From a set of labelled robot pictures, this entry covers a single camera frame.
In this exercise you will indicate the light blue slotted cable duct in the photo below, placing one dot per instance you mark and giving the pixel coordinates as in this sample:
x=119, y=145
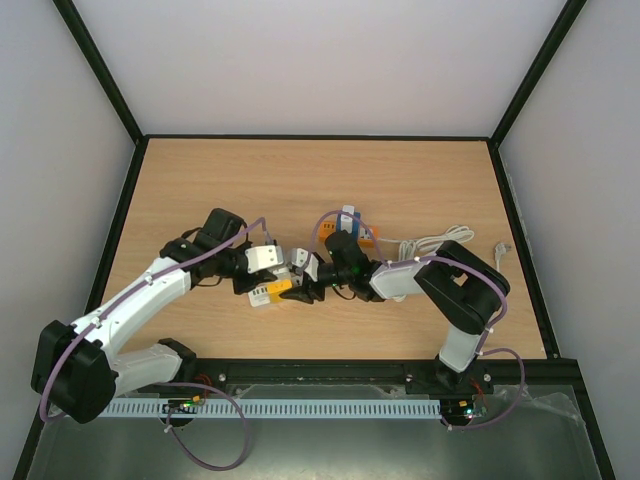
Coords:
x=276, y=409

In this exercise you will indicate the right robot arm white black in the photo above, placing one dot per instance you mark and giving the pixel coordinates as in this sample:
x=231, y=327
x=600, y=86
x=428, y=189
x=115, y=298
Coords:
x=465, y=289

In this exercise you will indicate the orange power strip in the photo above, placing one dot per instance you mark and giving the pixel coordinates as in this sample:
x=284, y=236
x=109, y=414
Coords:
x=366, y=239

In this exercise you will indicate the yellow cube socket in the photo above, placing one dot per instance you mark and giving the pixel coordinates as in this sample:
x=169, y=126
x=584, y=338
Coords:
x=276, y=288

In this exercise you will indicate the white square plug adapter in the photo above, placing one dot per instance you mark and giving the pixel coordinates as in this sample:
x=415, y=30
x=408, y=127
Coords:
x=281, y=271

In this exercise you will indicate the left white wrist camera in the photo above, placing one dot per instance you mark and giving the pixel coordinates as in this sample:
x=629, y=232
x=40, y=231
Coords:
x=263, y=257

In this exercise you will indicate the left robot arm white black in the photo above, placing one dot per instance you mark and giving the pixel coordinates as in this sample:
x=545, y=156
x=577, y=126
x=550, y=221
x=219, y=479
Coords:
x=79, y=367

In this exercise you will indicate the blue cube socket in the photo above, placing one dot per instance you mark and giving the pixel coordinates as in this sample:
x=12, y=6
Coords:
x=355, y=232

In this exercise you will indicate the white charger on blue cube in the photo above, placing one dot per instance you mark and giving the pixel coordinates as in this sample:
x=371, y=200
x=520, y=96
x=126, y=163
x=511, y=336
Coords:
x=346, y=218

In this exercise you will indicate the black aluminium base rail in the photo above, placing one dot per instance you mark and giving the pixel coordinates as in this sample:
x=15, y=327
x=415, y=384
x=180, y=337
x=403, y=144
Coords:
x=418, y=376

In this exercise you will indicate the white power strip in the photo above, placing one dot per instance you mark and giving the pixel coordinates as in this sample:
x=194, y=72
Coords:
x=259, y=297

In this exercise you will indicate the black enclosure frame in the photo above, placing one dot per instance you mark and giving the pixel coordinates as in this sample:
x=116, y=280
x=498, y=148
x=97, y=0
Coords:
x=561, y=27

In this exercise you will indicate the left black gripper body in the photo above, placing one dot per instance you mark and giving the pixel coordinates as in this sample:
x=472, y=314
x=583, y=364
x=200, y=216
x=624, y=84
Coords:
x=228, y=259

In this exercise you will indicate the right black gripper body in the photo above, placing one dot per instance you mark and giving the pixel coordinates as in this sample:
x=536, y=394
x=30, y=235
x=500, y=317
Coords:
x=311, y=279

